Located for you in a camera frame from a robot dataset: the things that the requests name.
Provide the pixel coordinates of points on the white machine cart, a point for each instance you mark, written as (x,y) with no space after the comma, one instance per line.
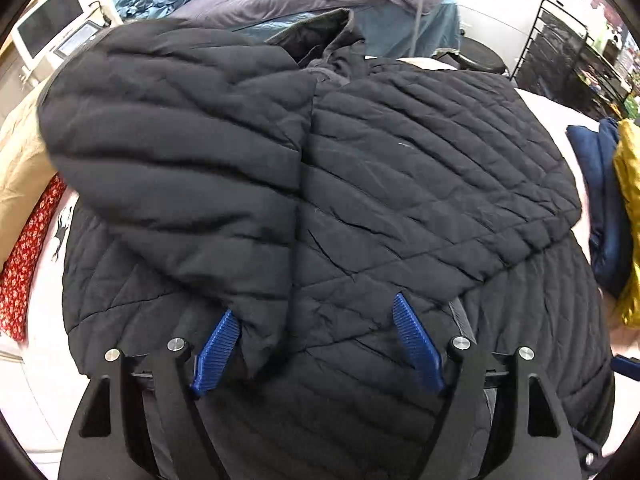
(75,47)

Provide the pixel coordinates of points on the red floral cloth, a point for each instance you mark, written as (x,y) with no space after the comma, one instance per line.
(25,260)

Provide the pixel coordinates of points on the navy blue garment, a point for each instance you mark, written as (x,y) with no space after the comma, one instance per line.
(600,185)

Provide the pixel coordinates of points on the thin metal pole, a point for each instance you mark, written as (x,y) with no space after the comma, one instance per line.
(424,10)

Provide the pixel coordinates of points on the white wall socket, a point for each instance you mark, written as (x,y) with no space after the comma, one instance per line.
(466,28)

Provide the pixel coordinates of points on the white framed monitor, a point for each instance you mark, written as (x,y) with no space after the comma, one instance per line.
(47,22)

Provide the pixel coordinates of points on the black quilted jacket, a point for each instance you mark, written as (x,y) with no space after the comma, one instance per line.
(320,185)

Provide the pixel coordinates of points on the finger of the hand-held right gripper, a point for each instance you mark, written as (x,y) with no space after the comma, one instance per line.
(627,364)
(590,452)

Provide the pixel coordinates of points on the pink polka dot blanket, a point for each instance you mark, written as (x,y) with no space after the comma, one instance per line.
(50,310)

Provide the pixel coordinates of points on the black round stool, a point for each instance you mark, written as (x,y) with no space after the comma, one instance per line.
(480,57)

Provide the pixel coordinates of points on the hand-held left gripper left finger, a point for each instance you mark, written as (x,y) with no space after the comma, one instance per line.
(217,355)

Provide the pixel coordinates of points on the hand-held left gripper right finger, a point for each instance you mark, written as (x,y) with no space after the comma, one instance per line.
(415,345)

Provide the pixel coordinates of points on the folded tan coat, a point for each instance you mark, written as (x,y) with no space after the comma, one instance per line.
(20,160)

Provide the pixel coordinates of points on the yellow patterned cloth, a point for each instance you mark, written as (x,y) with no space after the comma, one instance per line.
(630,185)

